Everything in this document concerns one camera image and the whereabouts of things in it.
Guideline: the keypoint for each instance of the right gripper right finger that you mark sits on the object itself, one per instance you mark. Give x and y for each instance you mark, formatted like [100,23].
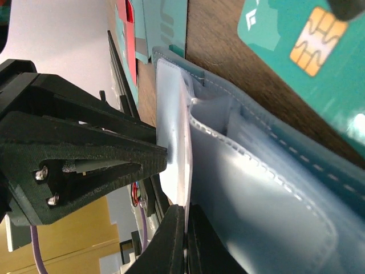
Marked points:
[206,253]

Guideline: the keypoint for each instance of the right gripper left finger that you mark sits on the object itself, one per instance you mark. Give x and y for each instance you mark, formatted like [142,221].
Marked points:
[165,252]

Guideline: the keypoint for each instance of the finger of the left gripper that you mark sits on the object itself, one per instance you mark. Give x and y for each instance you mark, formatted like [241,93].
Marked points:
[24,89]
[50,168]

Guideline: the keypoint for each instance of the blue leather card holder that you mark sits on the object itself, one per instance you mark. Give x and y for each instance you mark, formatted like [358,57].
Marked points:
[279,201]

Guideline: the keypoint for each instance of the red card front left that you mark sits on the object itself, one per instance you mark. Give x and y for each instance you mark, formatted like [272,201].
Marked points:
[126,14]

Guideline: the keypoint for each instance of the teal VIP card left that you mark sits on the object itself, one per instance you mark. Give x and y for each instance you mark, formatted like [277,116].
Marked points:
[160,23]

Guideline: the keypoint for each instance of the teal vip card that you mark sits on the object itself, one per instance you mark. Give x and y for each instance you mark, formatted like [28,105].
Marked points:
[160,23]
[316,48]

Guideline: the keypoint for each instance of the teal VIP card centre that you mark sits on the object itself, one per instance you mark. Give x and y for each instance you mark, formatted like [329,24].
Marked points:
[316,48]

